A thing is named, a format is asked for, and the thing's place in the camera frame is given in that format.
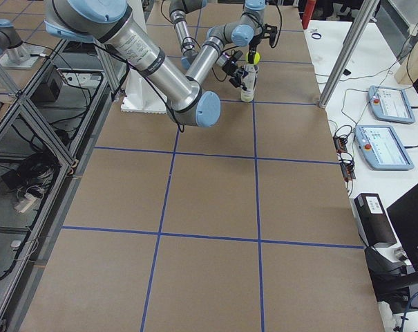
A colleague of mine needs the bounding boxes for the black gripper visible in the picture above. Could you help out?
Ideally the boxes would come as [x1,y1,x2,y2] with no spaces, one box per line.
[247,35,260,64]
[222,57,247,89]

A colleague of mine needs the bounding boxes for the clear tennis ball can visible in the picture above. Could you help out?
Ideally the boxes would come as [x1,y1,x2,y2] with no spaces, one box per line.
[242,64,259,90]

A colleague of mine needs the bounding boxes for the yellow Wilson tennis ball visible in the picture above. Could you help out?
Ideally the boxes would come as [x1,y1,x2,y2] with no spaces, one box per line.
[240,89,255,102]

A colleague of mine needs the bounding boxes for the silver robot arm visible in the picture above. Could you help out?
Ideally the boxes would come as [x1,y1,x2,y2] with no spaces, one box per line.
[44,1,265,127]
[169,1,259,89]

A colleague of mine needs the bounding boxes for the red cylinder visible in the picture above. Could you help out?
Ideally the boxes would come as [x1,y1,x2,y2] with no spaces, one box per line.
[302,0,316,30]

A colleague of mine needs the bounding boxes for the far teach pendant tablet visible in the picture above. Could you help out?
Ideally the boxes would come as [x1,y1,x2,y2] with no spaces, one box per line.
[368,86,415,125]

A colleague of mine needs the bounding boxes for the teach pendant tablet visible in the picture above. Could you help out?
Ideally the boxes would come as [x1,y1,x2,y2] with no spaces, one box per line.
[368,86,415,125]
[354,125,415,171]

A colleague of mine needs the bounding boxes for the near teach pendant tablet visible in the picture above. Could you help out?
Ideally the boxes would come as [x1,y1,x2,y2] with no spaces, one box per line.
[354,125,415,171]

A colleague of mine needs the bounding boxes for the black box with label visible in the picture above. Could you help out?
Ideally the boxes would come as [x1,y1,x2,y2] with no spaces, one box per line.
[354,193,397,248]

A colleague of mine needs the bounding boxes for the black monitor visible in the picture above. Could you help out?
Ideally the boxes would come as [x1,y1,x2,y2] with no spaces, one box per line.
[363,174,418,298]

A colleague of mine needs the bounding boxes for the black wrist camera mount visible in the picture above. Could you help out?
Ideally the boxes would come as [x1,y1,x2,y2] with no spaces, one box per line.
[260,24,280,48]

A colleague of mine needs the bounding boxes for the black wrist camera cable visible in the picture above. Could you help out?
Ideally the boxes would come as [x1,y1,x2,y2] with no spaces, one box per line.
[263,0,284,49]

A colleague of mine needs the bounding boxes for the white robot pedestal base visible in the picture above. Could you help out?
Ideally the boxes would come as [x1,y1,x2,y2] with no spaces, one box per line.
[120,0,168,114]

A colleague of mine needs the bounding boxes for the aluminium frame post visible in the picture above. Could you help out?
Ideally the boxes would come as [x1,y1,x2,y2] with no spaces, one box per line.
[319,0,380,109]

